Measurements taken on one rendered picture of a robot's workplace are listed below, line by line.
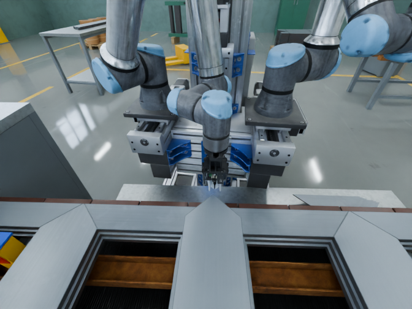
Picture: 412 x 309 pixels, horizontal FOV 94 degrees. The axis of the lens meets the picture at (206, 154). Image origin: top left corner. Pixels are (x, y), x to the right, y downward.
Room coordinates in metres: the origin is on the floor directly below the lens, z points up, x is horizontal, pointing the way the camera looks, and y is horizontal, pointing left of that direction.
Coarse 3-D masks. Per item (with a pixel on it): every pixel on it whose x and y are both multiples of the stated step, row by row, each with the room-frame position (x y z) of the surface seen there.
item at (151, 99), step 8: (144, 88) 0.75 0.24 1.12; (152, 88) 0.74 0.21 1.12; (160, 88) 0.75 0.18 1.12; (168, 88) 0.78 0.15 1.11; (144, 96) 0.74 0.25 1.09; (152, 96) 0.73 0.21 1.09; (160, 96) 0.74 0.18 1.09; (144, 104) 0.73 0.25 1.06; (152, 104) 0.72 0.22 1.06; (160, 104) 0.73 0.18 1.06
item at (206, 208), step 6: (204, 204) 0.38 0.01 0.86; (210, 204) 0.38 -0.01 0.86; (216, 204) 0.38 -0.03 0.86; (222, 204) 0.38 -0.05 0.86; (192, 210) 0.36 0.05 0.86; (198, 210) 0.36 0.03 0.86; (204, 210) 0.36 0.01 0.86; (210, 210) 0.36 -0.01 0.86; (216, 210) 0.36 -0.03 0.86; (222, 210) 0.36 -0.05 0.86; (228, 210) 0.36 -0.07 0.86; (204, 216) 0.34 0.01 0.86; (210, 216) 0.34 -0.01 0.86; (216, 216) 0.33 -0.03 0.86; (222, 216) 0.33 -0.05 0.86; (228, 216) 0.33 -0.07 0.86; (234, 216) 0.33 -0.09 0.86
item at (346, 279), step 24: (96, 240) 0.27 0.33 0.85; (120, 240) 0.28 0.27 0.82; (144, 240) 0.28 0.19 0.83; (168, 240) 0.28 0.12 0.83; (264, 240) 0.27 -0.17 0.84; (288, 240) 0.26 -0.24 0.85; (312, 240) 0.26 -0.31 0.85; (408, 240) 0.25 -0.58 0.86; (336, 264) 0.20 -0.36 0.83; (72, 288) 0.15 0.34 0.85
